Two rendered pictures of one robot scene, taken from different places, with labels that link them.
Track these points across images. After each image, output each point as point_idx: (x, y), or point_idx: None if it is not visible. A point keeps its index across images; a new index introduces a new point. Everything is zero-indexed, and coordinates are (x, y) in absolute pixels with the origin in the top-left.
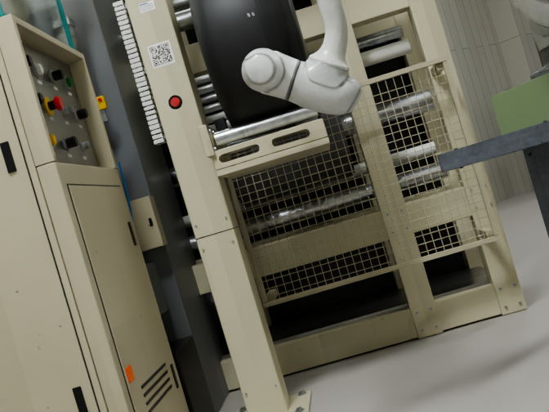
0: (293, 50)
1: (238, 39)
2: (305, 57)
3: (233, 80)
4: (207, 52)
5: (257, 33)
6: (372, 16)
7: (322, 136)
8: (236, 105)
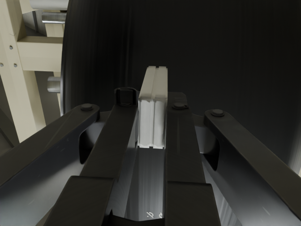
0: (78, 102)
1: (209, 181)
2: (62, 67)
3: (271, 83)
4: (295, 167)
5: (155, 177)
6: (54, 44)
7: None
8: (287, 2)
